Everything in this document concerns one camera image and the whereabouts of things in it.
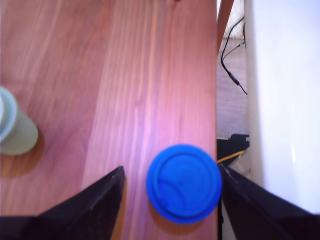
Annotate white cabinet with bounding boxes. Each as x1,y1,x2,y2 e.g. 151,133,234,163
243,0,320,216

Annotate pale green coffee capsule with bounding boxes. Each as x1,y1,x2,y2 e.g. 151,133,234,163
0,86,40,156

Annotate wooden table leg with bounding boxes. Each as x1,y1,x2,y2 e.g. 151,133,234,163
216,0,235,55

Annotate yellow cable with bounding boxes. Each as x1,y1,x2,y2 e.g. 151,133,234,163
216,150,245,165

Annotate blue coffee capsule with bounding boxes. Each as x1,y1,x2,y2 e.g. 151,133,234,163
146,143,223,225

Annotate thin black cable with plug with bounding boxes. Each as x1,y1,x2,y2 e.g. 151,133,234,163
220,16,248,96

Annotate black metal bracket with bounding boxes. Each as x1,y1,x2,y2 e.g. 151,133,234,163
216,134,250,173

